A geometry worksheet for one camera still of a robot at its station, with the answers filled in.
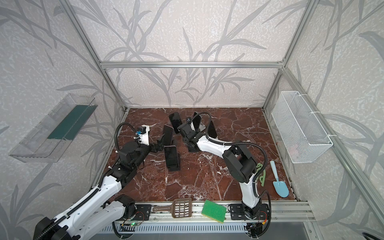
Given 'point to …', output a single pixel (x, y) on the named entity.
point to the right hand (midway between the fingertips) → (189, 131)
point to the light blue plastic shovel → (281, 187)
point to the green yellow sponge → (214, 210)
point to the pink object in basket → (293, 151)
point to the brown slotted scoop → (181, 208)
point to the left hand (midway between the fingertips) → (158, 133)
